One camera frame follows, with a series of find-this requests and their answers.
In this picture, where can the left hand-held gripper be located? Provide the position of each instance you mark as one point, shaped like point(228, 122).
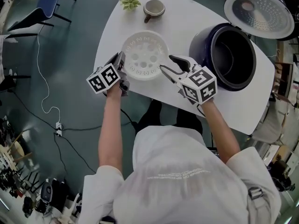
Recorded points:
point(102, 78)

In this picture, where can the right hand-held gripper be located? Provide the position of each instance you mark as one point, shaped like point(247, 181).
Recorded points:
point(198, 83)

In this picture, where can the white steamer tray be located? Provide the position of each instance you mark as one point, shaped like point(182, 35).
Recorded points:
point(130, 48)

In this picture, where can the black pot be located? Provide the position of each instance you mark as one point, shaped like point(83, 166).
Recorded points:
point(233, 59)

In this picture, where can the person's left forearm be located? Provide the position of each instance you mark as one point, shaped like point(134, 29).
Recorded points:
point(112, 129)

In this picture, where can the person's right forearm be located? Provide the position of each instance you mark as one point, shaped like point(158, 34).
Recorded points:
point(219, 129)

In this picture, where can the dark blue rice cooker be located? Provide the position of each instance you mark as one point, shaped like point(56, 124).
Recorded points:
point(201, 48)

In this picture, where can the person's black trousers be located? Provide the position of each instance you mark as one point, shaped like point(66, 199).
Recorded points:
point(151, 115)

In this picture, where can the small potted plant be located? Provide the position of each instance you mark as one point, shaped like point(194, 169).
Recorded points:
point(129, 3)

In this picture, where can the beige mug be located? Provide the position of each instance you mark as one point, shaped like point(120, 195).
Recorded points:
point(154, 7)

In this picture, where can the white power strip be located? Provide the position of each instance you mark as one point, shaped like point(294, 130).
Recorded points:
point(59, 126)

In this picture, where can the blue chair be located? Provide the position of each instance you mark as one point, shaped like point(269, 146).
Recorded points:
point(46, 6)

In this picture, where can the wooden side table white top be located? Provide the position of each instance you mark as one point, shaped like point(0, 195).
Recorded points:
point(285, 78)

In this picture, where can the beige chair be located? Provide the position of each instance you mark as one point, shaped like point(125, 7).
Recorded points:
point(271, 125)

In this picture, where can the person's white t-shirt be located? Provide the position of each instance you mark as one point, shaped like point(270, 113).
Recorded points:
point(177, 183)

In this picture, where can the wooden stool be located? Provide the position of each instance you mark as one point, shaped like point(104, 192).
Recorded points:
point(19, 149)

